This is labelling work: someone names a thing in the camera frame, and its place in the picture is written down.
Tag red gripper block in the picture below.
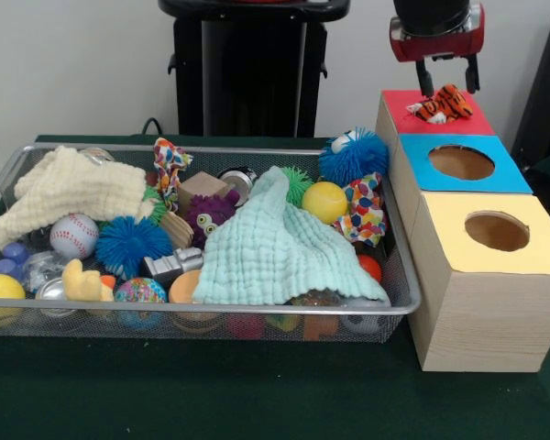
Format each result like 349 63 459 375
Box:
389 2 486 97

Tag wooden box with three holes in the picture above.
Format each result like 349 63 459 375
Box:
372 89 550 373

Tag orange striped tiger plush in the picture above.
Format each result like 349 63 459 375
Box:
406 83 474 125

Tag dark green table cloth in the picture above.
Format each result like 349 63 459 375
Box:
0 133 550 440

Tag smooth yellow ball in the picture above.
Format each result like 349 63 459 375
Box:
301 181 348 226

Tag shallow wire mesh bin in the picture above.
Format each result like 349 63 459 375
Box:
0 142 422 344

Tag blue spiky ball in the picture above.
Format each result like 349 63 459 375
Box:
94 215 173 281

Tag black looped cable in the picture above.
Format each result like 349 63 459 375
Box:
140 117 166 137

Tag blue spiky toy with eyes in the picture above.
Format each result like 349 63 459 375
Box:
319 126 390 189

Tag orange foam ball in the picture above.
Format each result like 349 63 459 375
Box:
168 269 203 304

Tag large multicoloured patterned cloth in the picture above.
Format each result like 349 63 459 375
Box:
333 171 389 248

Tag small knotted multicoloured cloth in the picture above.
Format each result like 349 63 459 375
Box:
151 137 194 212

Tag mint green waffle cloth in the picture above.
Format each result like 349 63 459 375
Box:
192 165 390 307

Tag cream waffle cloth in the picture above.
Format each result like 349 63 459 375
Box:
0 145 155 251

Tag purple spiky monster toy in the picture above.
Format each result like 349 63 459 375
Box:
182 190 242 251

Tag white baseball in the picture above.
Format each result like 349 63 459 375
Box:
49 213 100 260

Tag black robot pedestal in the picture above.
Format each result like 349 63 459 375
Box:
158 0 352 138

